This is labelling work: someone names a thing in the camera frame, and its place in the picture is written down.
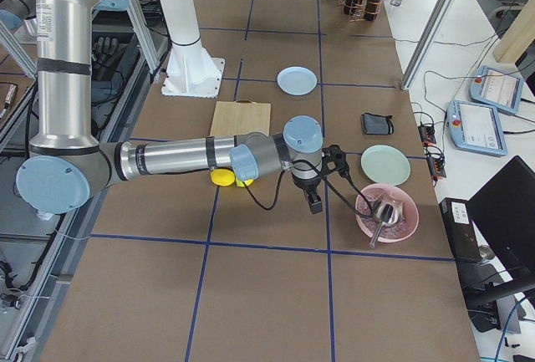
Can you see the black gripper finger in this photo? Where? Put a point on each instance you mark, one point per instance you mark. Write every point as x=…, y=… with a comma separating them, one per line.
x=314, y=200

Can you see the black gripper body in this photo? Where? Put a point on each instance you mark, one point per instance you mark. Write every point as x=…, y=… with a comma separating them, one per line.
x=307, y=188

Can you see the light blue plate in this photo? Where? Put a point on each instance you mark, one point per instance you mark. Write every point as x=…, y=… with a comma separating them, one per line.
x=297, y=81

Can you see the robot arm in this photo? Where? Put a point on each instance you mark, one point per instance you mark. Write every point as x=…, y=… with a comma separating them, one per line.
x=166, y=121

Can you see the light green plate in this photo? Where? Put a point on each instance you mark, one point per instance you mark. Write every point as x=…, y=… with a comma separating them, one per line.
x=385, y=164

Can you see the upper yellow lemon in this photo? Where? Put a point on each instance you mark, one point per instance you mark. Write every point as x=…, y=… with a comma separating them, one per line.
x=243, y=183

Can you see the yellow lemon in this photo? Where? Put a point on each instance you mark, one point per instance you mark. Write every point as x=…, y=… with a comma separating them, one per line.
x=222, y=177
x=243, y=183

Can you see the large metal spoon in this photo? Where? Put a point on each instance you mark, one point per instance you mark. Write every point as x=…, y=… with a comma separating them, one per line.
x=387, y=213

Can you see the folded grey cloth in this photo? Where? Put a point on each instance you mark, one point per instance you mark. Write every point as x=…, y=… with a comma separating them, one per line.
x=377, y=124

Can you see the lower yellow lemon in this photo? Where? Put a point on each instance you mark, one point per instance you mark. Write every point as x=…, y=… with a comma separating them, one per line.
x=222, y=177

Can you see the pink bowl with ice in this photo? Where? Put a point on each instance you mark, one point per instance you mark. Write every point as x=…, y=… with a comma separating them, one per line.
x=403, y=229

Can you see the bamboo cutting board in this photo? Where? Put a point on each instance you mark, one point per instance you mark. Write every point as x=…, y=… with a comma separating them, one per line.
x=240, y=118

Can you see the orange usb hub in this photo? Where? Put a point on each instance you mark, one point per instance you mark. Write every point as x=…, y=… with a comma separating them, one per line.
x=436, y=162
x=427, y=134

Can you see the black desktop box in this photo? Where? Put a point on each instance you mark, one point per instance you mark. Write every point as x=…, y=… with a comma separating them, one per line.
x=460, y=230

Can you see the near teach pendant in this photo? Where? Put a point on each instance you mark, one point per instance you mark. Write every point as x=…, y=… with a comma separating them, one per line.
x=476, y=128

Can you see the teach pendant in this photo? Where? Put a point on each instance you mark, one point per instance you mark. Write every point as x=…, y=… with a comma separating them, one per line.
x=476, y=128
x=497, y=88

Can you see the black computer monitor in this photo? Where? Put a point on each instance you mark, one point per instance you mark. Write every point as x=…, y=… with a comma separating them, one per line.
x=503, y=211

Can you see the far teach pendant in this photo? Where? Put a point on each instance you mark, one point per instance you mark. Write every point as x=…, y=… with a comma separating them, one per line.
x=497, y=88

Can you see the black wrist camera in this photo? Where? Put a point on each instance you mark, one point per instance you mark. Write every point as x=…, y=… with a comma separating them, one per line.
x=334, y=160

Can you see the white camera pole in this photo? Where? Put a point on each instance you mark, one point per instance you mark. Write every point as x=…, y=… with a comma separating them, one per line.
x=191, y=71

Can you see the aluminium profile post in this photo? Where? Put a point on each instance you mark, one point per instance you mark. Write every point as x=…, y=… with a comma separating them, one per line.
x=436, y=19

